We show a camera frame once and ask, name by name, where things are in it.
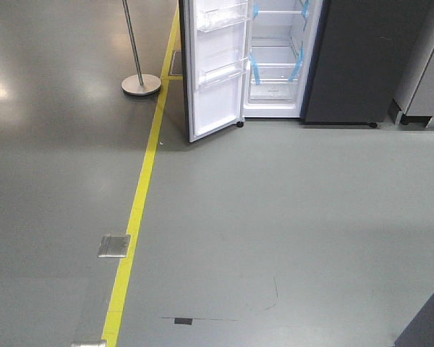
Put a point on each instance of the metal floor plate near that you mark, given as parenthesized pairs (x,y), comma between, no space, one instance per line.
(89,343)

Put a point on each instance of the grey appliance beside fridge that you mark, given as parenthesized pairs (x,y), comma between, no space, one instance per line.
(413,100)

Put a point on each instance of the clear lower door bin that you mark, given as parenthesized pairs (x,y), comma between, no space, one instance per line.
(211,77)

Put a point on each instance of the metal floor plate far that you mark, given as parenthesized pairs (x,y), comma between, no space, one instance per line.
(114,246)

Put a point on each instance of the open fridge door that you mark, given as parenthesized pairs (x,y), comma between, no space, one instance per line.
(215,54)

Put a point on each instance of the metal stand with round base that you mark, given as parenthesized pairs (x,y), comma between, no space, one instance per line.
(139,84)

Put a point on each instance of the grey stone kitchen counter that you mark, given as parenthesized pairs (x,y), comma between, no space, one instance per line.
(420,331)

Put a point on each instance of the clear fridge crisper drawer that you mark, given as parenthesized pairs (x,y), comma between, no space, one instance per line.
(272,85)

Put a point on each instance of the clear middle door bin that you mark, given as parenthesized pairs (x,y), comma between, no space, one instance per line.
(214,15)

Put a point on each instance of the middle glass fridge shelf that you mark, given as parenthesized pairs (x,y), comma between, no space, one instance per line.
(281,7)

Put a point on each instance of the glass fridge shelf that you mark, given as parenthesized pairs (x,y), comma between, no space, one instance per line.
(276,63)
(281,7)

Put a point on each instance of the clear door bin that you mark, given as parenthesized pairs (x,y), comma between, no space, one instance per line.
(214,15)
(211,77)

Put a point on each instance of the dark grey fridge body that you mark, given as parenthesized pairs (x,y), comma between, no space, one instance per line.
(358,61)

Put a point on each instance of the lower glass fridge shelf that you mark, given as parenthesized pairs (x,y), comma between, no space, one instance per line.
(276,63)

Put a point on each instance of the metal floor plate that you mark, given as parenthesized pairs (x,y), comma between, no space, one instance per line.
(89,343)
(114,246)

